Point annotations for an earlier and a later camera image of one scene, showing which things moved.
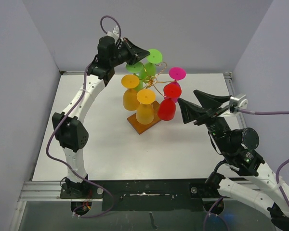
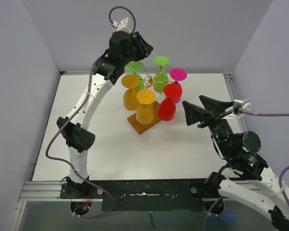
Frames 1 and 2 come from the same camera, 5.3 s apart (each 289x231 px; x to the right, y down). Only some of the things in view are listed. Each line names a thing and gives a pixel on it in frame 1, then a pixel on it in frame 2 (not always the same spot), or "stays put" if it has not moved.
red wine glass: [167, 108] stays put
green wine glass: [154, 57] to [161, 78]
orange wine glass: [131, 82] stays put
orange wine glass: [144, 111] stays put
